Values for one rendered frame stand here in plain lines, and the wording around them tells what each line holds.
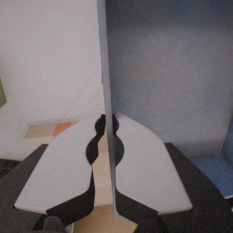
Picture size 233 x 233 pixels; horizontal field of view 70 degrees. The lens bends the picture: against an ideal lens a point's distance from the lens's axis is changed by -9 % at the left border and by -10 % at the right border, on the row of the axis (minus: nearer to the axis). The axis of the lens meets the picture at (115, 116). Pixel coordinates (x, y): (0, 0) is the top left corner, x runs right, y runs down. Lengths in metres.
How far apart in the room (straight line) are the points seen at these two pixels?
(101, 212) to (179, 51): 0.83
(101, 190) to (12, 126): 0.37
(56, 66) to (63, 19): 0.13
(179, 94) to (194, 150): 0.08
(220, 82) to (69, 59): 0.43
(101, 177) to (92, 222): 0.39
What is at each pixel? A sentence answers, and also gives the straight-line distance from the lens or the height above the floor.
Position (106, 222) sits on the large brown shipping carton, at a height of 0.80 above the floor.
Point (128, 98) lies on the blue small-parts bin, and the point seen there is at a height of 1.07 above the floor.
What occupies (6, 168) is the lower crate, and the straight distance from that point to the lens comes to 0.76.
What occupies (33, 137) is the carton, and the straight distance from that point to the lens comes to 0.60.
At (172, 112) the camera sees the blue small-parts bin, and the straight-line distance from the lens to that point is 0.20.
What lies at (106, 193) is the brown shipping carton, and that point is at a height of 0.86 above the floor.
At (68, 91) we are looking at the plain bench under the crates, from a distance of 0.58.
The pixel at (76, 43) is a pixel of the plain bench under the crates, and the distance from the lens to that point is 0.54.
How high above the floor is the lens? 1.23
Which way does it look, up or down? 61 degrees down
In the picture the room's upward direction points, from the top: 172 degrees clockwise
